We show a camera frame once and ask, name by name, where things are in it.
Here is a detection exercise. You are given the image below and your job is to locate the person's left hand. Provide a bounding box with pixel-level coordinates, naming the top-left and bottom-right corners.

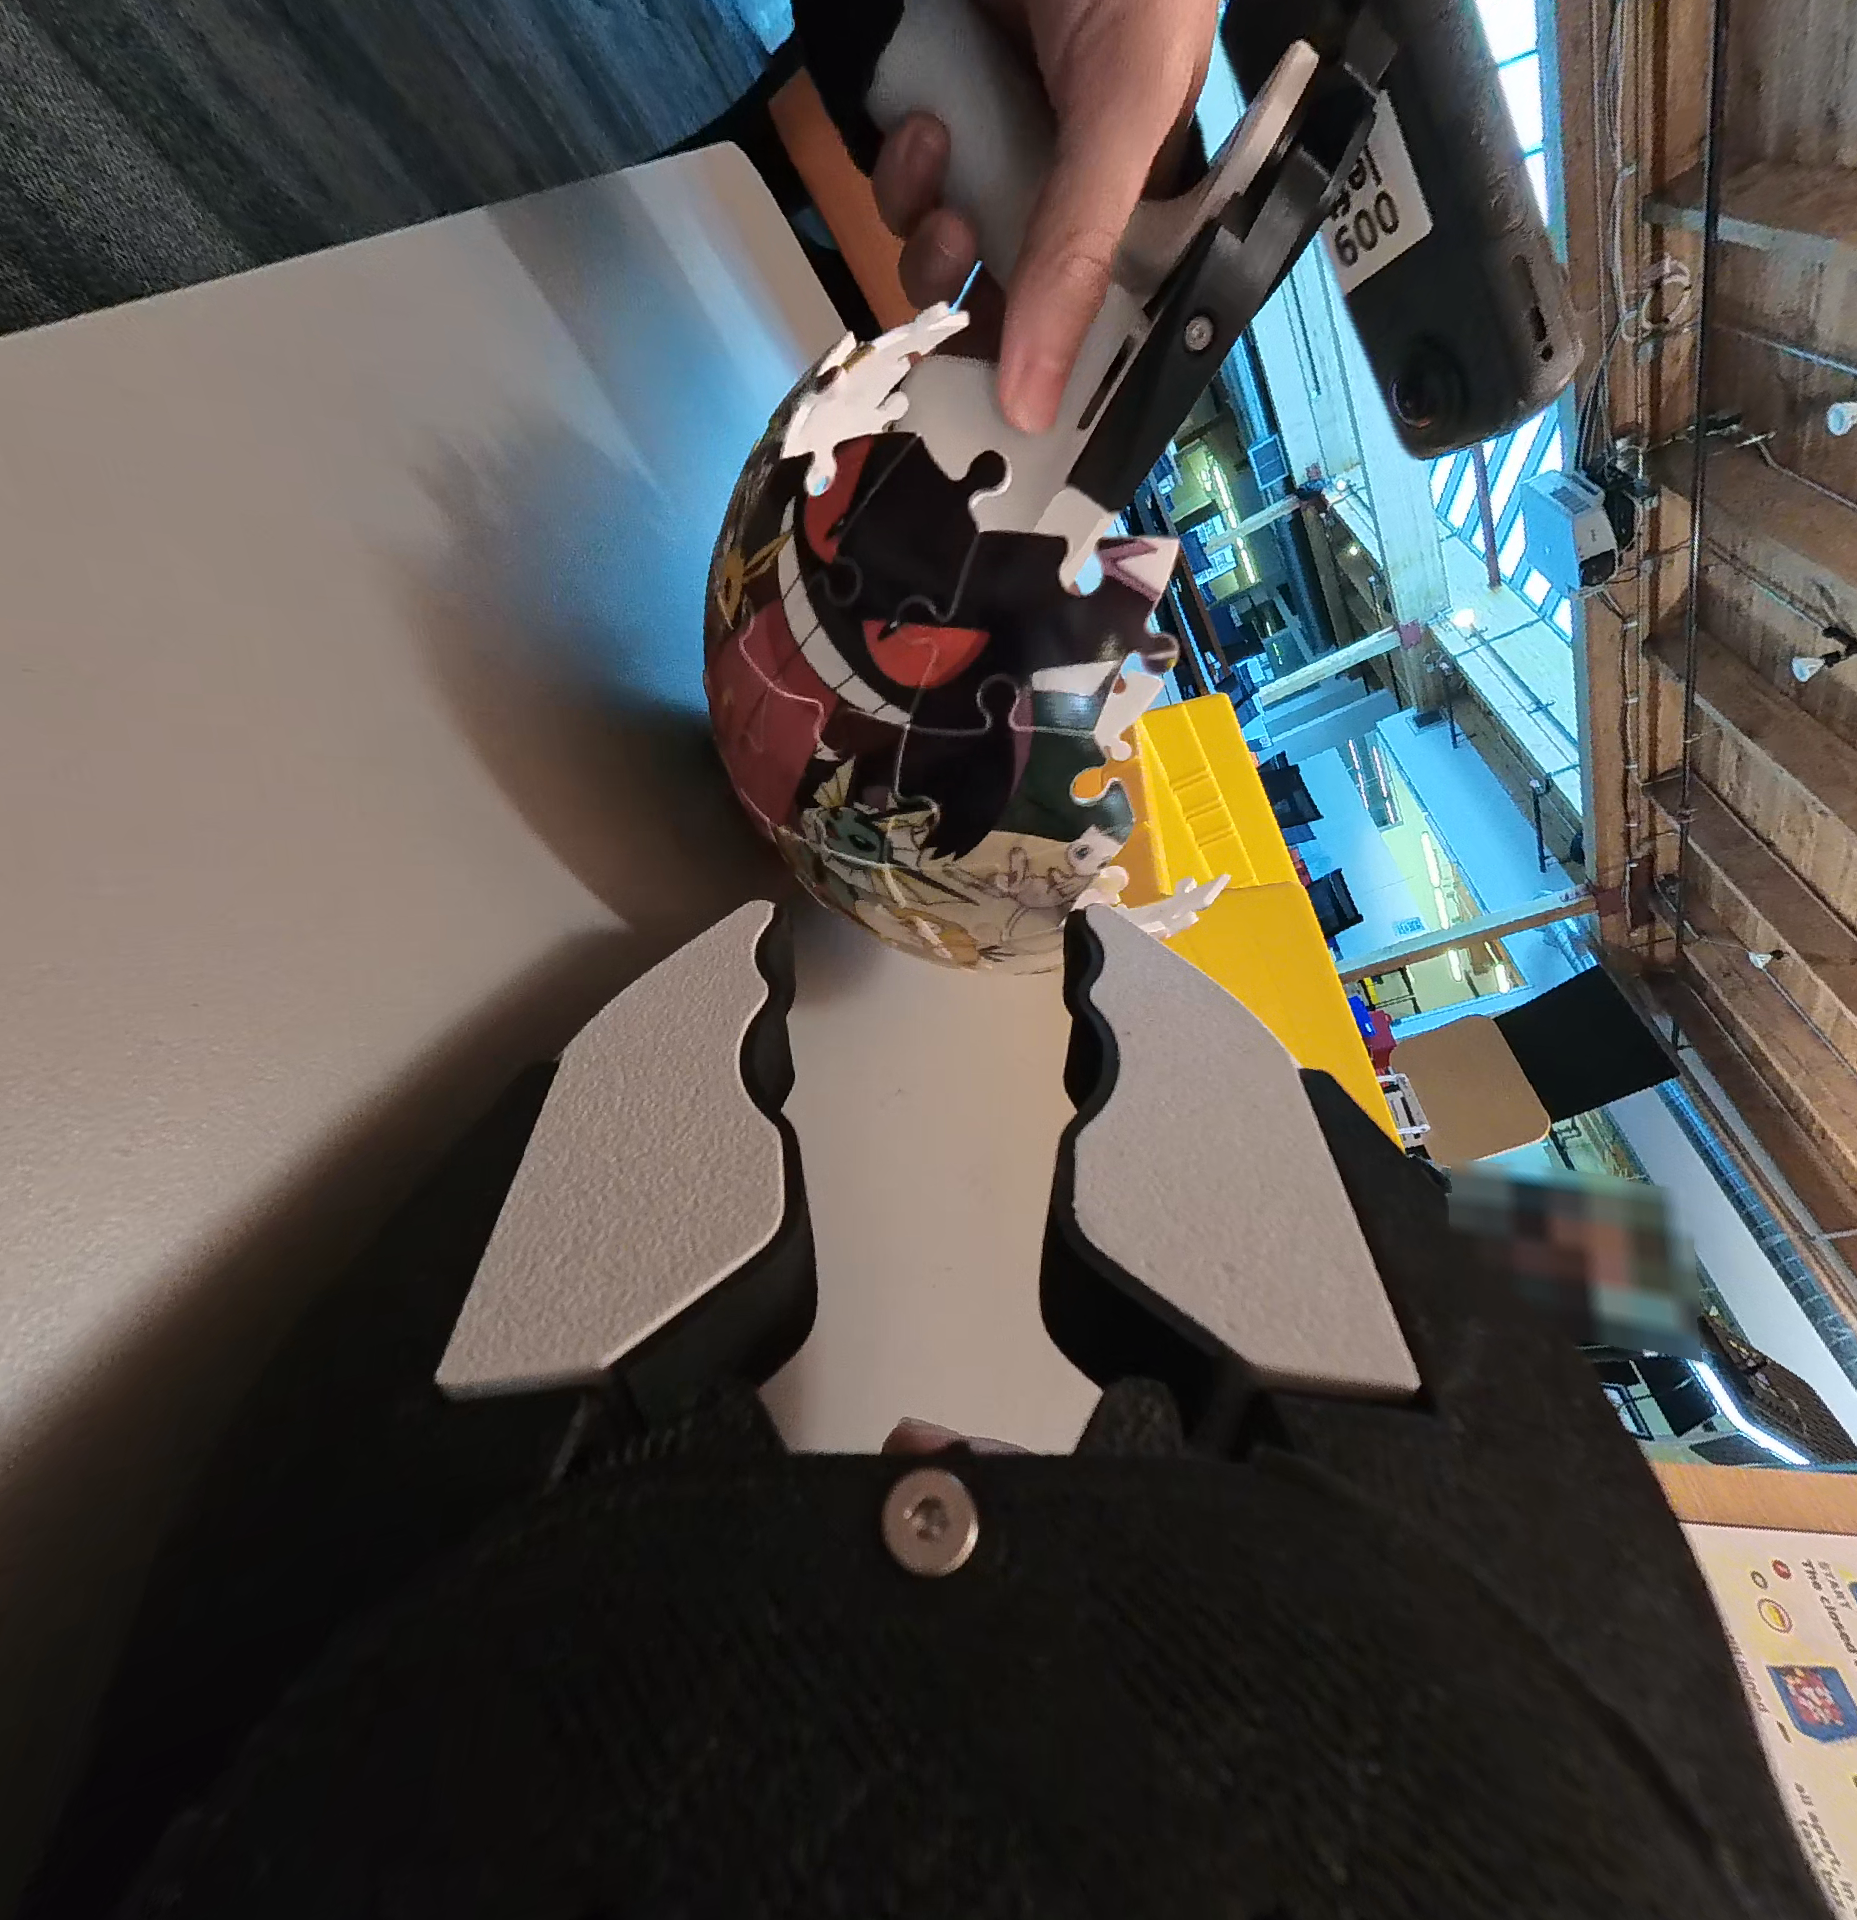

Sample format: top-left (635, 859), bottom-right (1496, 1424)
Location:
top-left (870, 0), bottom-right (1222, 439)

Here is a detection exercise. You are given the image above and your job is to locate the white ceiling device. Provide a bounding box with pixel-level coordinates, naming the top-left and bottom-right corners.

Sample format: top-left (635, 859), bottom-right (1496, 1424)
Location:
top-left (1516, 471), bottom-right (1614, 588)

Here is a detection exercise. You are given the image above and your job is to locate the yellow plastic bin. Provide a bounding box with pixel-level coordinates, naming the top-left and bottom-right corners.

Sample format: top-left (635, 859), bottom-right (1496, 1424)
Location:
top-left (1070, 690), bottom-right (1406, 1144)

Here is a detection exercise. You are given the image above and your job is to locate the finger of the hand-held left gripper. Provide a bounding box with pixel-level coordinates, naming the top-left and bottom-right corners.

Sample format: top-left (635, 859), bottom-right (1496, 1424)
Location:
top-left (1070, 20), bottom-right (1401, 517)

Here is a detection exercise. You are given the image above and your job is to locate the black panel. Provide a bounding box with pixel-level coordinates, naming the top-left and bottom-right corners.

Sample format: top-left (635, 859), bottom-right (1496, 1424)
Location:
top-left (1491, 964), bottom-right (1682, 1128)

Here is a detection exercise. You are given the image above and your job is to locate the printed puzzle ball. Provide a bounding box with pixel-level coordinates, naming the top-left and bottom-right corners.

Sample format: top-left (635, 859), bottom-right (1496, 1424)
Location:
top-left (702, 300), bottom-right (1234, 976)

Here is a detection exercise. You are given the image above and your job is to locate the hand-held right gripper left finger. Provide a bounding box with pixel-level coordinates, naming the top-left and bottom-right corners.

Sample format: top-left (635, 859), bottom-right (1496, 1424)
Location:
top-left (434, 903), bottom-right (820, 1400)

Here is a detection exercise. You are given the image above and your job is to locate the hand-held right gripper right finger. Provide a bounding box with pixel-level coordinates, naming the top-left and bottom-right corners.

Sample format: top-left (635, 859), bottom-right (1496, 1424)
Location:
top-left (1042, 907), bottom-right (1422, 1404)

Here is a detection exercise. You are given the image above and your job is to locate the yellow task sheet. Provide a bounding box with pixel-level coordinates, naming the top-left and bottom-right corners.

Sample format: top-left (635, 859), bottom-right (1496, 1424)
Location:
top-left (1676, 1515), bottom-right (1857, 1920)

